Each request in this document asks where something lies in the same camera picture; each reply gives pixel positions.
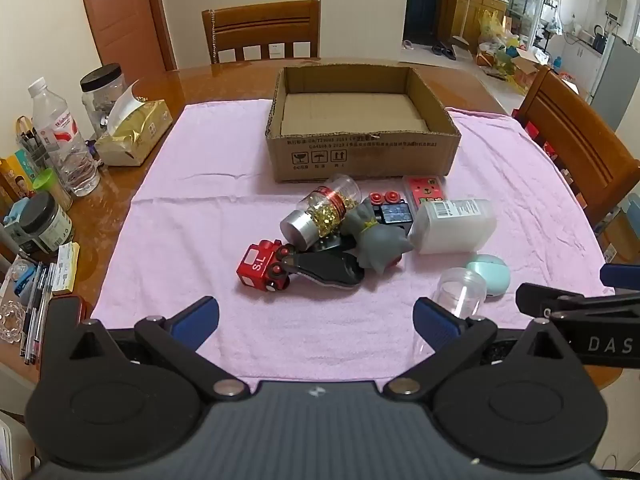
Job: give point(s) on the wooden cabinet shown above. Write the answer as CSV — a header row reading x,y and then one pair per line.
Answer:
x,y
470,15

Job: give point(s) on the dark jar black lid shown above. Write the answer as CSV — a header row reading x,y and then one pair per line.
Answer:
x,y
45,225

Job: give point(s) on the brown wooden door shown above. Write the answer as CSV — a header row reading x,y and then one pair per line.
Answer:
x,y
125,20

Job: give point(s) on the wooden slatted chair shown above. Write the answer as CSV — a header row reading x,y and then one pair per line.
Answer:
x,y
260,17

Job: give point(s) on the green capped container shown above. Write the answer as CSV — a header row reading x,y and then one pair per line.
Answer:
x,y
50,185

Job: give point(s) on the bottle of golden capsules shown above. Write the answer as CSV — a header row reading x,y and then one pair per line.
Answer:
x,y
320,210

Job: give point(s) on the clear jar black lid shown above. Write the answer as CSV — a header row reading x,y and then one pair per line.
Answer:
x,y
102,90

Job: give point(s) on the dark blue door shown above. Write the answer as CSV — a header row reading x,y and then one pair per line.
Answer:
x,y
420,5

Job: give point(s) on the white plastic bottle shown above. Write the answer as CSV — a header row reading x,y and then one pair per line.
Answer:
x,y
450,230

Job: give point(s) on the pens on table edge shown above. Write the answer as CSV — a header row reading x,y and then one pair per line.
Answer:
x,y
42,315

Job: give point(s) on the pair of dark slippers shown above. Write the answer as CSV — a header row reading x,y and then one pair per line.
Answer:
x,y
444,51

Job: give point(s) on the black pen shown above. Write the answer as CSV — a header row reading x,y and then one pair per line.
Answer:
x,y
31,310

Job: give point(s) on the yellow note pad box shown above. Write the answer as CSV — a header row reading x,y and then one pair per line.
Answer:
x,y
65,267

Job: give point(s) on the yellow plastic bag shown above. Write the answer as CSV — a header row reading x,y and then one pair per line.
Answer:
x,y
491,25

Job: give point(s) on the white water heater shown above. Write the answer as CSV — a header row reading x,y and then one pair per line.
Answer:
x,y
616,2

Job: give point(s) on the dark kettle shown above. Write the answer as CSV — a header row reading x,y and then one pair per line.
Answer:
x,y
600,40

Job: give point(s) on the cardboard box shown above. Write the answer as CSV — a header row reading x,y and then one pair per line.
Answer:
x,y
360,155

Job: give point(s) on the red toy train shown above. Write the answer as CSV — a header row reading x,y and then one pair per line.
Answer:
x,y
257,265

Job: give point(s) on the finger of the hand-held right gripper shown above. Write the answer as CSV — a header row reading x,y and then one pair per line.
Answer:
x,y
550,297
620,275

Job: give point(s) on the mint green round case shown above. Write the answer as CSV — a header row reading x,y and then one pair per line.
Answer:
x,y
492,275

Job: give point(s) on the black flat device red edge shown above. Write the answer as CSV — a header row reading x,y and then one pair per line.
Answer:
x,y
57,320

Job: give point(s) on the clear plastic jar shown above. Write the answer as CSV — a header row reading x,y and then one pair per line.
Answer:
x,y
460,290

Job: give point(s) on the grey plush toy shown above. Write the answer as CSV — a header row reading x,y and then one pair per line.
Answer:
x,y
375,245

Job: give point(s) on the gold tissue box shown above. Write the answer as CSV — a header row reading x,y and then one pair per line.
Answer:
x,y
135,135

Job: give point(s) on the grey refrigerator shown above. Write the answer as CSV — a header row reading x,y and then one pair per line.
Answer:
x,y
615,80

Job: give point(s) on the black toy block red wheels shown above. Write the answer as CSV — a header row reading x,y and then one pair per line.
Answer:
x,y
395,212

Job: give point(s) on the red flat packet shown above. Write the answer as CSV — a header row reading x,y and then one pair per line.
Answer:
x,y
425,190

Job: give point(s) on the open carton on floor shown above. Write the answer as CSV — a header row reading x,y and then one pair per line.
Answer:
x,y
530,70

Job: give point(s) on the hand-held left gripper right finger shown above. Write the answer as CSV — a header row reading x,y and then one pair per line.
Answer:
x,y
437,322

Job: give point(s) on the pen holder with pens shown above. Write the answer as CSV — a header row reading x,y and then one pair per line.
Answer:
x,y
32,150

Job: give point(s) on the wooden panel chair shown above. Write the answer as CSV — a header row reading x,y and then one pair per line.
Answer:
x,y
575,135

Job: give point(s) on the clear water bottle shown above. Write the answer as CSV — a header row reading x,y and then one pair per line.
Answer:
x,y
65,150

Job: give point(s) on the pink towel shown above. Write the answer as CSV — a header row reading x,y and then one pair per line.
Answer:
x,y
200,200

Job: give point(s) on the blue small device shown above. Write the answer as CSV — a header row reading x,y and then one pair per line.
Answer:
x,y
15,217

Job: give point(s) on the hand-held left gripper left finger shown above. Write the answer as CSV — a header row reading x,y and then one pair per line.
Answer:
x,y
192,317

